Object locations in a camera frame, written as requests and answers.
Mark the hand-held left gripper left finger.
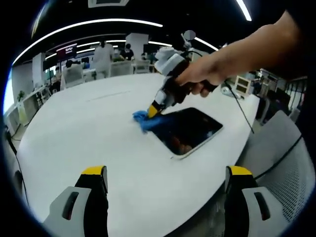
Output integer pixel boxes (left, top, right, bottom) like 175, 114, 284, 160
43, 164, 109, 237

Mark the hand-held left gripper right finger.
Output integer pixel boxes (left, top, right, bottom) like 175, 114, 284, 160
224, 165, 288, 237

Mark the blue cleaning cloth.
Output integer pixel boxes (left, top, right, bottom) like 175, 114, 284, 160
132, 110, 173, 135

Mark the black tablet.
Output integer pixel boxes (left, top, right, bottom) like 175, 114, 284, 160
148, 106, 224, 160

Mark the person's right hand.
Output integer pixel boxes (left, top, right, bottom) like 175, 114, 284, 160
176, 57, 226, 98

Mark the white and black device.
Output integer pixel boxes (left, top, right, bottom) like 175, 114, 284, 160
220, 85, 246, 100

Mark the small wooden shelf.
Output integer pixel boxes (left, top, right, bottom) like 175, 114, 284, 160
234, 75, 253, 94

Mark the grey mesh chair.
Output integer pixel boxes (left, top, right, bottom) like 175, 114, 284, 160
237, 110, 309, 223

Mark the curved ceiling light strip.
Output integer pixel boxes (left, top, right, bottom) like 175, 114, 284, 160
11, 18, 163, 67

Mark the ceiling air conditioner vent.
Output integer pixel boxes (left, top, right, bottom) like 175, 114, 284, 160
88, 0, 129, 8

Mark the straight ceiling light strip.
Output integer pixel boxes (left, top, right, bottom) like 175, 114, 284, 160
236, 0, 253, 22

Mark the white low cabinet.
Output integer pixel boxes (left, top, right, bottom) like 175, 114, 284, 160
4, 86, 54, 129

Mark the person's dark-clothed body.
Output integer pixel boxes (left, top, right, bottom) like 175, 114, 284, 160
295, 14, 316, 158

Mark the black cable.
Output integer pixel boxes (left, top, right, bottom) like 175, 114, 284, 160
254, 135, 304, 179
222, 79, 255, 134

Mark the red wall screen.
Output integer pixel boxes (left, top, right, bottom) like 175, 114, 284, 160
56, 43, 78, 59

